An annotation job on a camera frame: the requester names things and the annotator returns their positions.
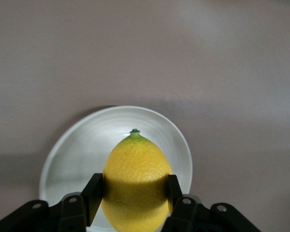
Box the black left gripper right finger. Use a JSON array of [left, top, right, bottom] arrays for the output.
[[159, 174, 260, 232]]

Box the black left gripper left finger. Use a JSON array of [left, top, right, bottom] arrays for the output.
[[0, 172, 105, 232]]

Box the yellow lemon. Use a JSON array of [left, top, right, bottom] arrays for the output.
[[101, 129, 174, 232]]

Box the beige plate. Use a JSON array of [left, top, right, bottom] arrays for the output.
[[38, 105, 193, 232]]

